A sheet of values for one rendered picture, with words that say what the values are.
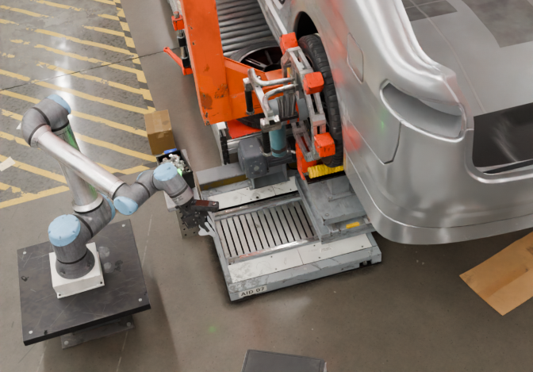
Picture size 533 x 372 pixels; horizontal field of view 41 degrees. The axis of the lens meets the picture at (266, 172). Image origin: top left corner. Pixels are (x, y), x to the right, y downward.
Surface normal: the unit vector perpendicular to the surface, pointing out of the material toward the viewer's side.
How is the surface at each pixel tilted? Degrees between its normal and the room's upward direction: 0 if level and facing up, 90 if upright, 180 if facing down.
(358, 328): 0
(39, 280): 0
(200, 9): 90
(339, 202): 0
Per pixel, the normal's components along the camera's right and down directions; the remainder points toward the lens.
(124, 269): -0.08, -0.73
